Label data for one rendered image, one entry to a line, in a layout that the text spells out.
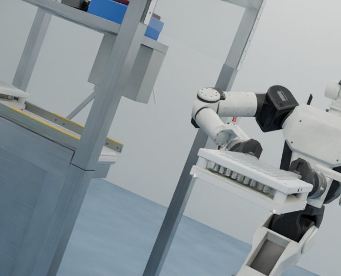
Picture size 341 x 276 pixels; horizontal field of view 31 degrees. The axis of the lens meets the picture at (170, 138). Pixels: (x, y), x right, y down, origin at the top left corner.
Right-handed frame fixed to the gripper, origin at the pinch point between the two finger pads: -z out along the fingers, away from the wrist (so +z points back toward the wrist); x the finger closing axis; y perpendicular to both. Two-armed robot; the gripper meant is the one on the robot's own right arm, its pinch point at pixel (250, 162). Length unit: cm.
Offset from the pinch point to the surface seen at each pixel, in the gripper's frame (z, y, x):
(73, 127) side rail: 73, 52, 17
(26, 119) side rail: 51, 67, 18
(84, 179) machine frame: 31, 41, 27
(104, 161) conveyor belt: 55, 36, 23
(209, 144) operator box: 113, -8, 8
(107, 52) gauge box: 65, 49, -14
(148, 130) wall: 397, -3, 37
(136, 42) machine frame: 31, 41, -20
